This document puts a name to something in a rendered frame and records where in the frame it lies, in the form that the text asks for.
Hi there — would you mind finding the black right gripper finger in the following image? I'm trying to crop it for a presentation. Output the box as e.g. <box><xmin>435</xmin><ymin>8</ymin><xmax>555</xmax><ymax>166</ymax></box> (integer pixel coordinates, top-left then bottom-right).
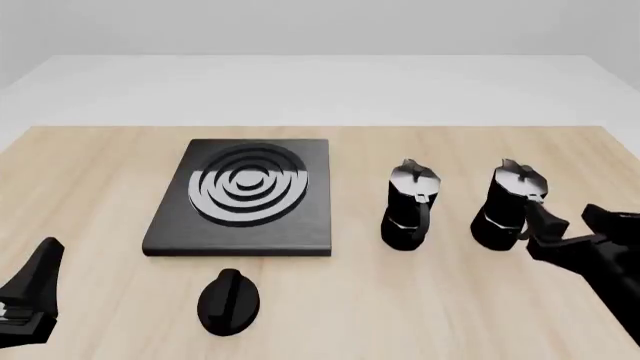
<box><xmin>581</xmin><ymin>202</ymin><xmax>640</xmax><ymax>246</ymax></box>
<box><xmin>524</xmin><ymin>204</ymin><xmax>571</xmax><ymax>251</ymax></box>

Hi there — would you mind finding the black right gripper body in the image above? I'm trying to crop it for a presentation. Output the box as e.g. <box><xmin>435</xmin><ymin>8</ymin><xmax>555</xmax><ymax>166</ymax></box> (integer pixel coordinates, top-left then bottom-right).
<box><xmin>526</xmin><ymin>231</ymin><xmax>640</xmax><ymax>281</ymax></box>

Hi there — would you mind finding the flat black stove plate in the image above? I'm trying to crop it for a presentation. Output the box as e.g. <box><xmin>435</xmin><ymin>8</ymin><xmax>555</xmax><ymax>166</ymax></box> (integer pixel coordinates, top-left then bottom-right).
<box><xmin>141</xmin><ymin>138</ymin><xmax>334</xmax><ymax>259</ymax></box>

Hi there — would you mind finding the black silver moka pot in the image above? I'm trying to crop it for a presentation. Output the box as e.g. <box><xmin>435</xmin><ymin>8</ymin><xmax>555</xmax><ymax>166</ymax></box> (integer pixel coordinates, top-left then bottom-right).
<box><xmin>469</xmin><ymin>157</ymin><xmax>550</xmax><ymax>253</ymax></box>
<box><xmin>380</xmin><ymin>158</ymin><xmax>443</xmax><ymax>252</ymax></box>

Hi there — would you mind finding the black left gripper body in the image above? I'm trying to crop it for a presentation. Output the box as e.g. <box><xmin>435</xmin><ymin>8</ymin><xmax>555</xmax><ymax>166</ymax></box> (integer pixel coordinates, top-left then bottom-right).
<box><xmin>0</xmin><ymin>295</ymin><xmax>60</xmax><ymax>345</ymax></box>

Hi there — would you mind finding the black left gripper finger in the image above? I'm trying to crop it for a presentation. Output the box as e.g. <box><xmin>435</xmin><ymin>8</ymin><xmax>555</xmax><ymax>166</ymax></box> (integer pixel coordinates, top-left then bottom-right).
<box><xmin>0</xmin><ymin>236</ymin><xmax>66</xmax><ymax>321</ymax></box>

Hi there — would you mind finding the round black stove knob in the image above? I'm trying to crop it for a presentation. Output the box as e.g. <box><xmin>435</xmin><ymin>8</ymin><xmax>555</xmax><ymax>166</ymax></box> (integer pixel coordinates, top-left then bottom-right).
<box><xmin>196</xmin><ymin>267</ymin><xmax>262</xmax><ymax>337</ymax></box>

